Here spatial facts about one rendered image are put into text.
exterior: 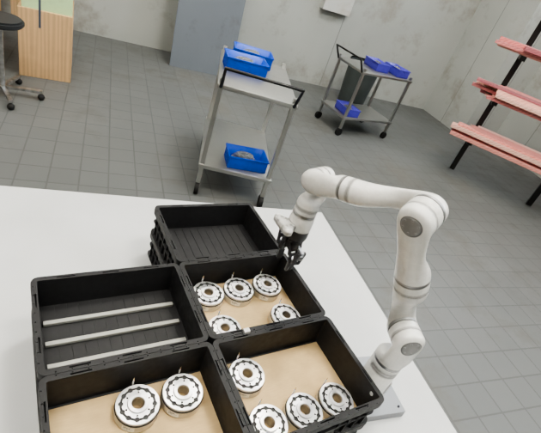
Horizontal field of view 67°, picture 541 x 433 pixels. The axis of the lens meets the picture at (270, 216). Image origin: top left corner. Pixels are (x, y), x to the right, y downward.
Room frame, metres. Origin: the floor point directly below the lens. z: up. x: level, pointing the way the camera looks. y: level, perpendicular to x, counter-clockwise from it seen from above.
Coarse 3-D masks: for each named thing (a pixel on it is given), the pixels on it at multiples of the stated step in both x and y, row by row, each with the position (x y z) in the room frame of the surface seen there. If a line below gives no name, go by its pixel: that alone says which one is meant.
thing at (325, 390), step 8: (328, 384) 0.78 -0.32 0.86; (336, 384) 0.79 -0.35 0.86; (320, 392) 0.74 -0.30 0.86; (328, 392) 0.75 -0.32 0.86; (344, 392) 0.77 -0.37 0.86; (320, 400) 0.72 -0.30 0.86; (328, 400) 0.73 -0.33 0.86; (352, 400) 0.75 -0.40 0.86; (328, 408) 0.70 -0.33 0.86; (336, 408) 0.71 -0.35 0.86; (344, 408) 0.72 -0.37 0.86
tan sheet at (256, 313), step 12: (252, 300) 1.02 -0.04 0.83; (276, 300) 1.06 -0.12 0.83; (288, 300) 1.08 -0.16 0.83; (204, 312) 0.90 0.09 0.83; (216, 312) 0.91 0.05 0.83; (228, 312) 0.93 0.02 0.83; (240, 312) 0.95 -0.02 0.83; (252, 312) 0.97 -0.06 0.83; (264, 312) 0.99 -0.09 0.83; (240, 324) 0.90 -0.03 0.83; (252, 324) 0.92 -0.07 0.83
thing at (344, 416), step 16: (304, 320) 0.91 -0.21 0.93; (320, 320) 0.94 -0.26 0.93; (240, 336) 0.77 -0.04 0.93; (352, 352) 0.86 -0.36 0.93; (224, 368) 0.66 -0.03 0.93; (240, 400) 0.59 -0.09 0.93; (336, 416) 0.64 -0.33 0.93; (352, 416) 0.66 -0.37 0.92; (256, 432) 0.53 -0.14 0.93; (304, 432) 0.57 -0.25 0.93
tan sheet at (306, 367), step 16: (288, 352) 0.86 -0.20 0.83; (304, 352) 0.88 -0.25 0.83; (320, 352) 0.91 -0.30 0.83; (272, 368) 0.79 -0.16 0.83; (288, 368) 0.81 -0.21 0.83; (304, 368) 0.83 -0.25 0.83; (320, 368) 0.85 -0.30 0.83; (272, 384) 0.74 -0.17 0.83; (288, 384) 0.75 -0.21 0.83; (304, 384) 0.77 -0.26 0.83; (320, 384) 0.79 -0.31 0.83; (256, 400) 0.67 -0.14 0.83; (272, 400) 0.69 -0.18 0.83; (288, 432) 0.62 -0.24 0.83
